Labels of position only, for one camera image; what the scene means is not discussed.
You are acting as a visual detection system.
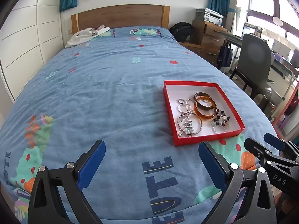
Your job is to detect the dark olive bangle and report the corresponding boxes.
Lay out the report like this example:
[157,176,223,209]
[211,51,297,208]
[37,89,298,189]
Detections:
[194,92,210,102]

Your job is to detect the silver wristwatch green dial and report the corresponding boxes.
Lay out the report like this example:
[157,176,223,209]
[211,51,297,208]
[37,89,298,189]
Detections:
[184,120,194,137]

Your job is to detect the large thin silver bangle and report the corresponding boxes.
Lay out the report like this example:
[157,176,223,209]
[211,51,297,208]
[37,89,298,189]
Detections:
[176,113,203,137]

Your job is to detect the wooden drawer cabinet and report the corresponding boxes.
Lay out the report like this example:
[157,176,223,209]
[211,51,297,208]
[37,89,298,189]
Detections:
[179,20,227,66]

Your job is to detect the black backpack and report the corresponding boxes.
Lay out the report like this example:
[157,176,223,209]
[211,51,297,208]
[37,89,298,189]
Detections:
[169,22,194,42]

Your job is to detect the twisted silver hoop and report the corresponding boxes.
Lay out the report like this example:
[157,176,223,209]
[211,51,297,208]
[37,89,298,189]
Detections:
[212,124,226,134]
[177,98,194,114]

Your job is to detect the dark office chair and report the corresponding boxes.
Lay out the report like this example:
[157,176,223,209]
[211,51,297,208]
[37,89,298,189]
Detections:
[230,34,274,106]

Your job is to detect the white garment on bed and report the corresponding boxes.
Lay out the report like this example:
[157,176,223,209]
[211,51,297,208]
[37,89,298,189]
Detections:
[65,25,110,48]

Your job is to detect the red jewelry box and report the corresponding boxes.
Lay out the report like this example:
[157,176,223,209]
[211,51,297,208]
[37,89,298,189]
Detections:
[163,80,245,146]

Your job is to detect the desk by window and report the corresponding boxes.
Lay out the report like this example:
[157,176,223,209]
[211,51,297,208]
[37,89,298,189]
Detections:
[224,29,299,103]

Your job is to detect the beaded bracelet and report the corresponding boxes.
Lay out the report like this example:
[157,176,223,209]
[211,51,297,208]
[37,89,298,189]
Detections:
[211,109,231,127]

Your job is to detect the white printer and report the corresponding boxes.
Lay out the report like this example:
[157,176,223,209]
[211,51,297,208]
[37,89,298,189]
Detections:
[195,8,224,26]

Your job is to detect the silver chain necklace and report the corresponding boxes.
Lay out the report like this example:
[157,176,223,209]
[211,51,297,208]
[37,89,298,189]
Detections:
[176,99,195,138]

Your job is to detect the white wardrobe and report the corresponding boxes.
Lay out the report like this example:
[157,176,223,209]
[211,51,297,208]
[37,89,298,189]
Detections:
[1,0,63,101]

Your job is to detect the blue patterned bedspread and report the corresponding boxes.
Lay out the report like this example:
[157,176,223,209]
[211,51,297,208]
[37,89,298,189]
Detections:
[1,27,275,223]

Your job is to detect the amber bangle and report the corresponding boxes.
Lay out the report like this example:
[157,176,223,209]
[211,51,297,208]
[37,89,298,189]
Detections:
[194,96,217,119]

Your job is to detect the navy tote bag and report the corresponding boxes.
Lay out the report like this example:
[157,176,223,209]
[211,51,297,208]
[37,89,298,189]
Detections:
[216,46,233,69]

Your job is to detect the wooden headboard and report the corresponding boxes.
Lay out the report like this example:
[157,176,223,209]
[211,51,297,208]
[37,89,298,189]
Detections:
[71,4,170,34]

